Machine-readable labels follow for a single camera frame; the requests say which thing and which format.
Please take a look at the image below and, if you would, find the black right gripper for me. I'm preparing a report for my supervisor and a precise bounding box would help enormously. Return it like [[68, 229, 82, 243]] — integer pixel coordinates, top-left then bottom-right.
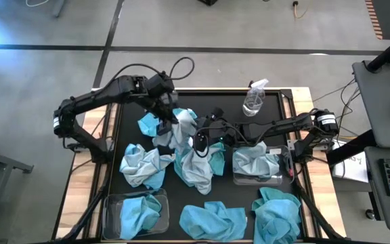
[[193, 117, 240, 152]]

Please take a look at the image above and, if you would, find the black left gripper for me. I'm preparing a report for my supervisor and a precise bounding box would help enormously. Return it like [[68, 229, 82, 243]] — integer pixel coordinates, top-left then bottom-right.
[[150, 94, 179, 137]]

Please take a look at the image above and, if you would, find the teal microfiber towel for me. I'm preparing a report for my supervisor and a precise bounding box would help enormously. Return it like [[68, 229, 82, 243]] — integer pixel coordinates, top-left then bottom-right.
[[173, 142, 226, 184]]

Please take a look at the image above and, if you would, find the black table mat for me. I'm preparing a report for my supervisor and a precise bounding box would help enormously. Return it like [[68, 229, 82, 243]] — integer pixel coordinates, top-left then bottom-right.
[[108, 90, 307, 241]]

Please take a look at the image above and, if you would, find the clear plastic spray bottle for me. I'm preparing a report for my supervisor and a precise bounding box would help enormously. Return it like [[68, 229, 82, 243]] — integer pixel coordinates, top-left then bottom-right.
[[242, 78, 269, 118]]

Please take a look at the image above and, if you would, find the clear plastic basket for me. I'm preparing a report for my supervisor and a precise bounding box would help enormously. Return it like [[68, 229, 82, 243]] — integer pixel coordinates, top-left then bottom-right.
[[232, 144, 295, 186], [102, 189, 171, 241]]

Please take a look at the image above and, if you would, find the black support beam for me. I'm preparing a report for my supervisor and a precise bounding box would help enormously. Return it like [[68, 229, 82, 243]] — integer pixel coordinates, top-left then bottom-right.
[[326, 129, 378, 166]]

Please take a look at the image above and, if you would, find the white paper sheet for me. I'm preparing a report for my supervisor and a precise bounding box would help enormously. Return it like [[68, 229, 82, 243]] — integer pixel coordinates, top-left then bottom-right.
[[330, 140, 369, 184]]

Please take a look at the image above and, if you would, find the gray metal leg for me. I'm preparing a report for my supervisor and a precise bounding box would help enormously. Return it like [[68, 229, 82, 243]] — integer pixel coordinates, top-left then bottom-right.
[[51, 0, 68, 18]]

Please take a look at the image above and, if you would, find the gray desk top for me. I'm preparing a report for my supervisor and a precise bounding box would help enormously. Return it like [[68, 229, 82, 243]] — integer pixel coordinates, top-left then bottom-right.
[[352, 60, 390, 150], [364, 146, 390, 232]]

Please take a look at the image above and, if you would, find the black pole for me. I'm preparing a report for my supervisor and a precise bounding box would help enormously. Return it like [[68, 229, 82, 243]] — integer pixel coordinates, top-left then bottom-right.
[[366, 29, 390, 73]]

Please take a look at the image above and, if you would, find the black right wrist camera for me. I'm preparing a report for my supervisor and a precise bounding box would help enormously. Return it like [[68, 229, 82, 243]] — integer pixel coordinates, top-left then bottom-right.
[[210, 106, 225, 120]]

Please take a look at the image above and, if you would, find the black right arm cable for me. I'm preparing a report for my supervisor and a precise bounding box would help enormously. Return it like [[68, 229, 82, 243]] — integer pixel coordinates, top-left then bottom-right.
[[193, 127, 211, 159]]

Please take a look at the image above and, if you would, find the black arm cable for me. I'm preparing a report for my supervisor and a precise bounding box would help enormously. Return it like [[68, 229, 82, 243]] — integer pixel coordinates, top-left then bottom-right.
[[112, 56, 196, 89], [193, 127, 211, 159]]

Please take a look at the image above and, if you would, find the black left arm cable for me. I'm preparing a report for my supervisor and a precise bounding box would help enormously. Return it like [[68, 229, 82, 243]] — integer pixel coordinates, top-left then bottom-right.
[[112, 56, 196, 89]]

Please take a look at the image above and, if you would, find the black diagonal frame strut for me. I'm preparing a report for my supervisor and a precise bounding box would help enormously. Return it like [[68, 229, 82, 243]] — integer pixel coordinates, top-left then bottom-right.
[[54, 182, 114, 242], [295, 184, 343, 242]]

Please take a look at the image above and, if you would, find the yellow cable with black plug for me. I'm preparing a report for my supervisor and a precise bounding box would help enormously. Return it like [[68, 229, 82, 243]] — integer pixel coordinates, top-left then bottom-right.
[[291, 0, 310, 20]]

